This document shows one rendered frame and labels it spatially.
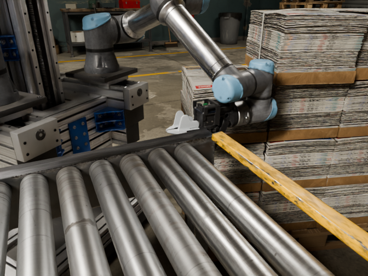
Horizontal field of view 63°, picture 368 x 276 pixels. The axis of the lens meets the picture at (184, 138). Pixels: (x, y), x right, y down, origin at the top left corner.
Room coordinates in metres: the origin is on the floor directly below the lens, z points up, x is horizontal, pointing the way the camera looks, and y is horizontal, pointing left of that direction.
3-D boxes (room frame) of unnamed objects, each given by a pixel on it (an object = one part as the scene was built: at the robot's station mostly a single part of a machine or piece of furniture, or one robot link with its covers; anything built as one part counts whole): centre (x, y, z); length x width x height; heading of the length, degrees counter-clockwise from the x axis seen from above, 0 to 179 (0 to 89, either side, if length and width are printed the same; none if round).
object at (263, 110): (0.90, -0.23, 0.79); 0.11 x 0.08 x 0.09; 115
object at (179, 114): (0.80, 0.01, 0.79); 0.09 x 0.03 x 0.06; 115
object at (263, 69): (0.89, -0.22, 0.89); 0.11 x 0.08 x 0.11; 133
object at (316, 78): (1.10, -0.45, 0.86); 0.29 x 0.16 x 0.04; 96
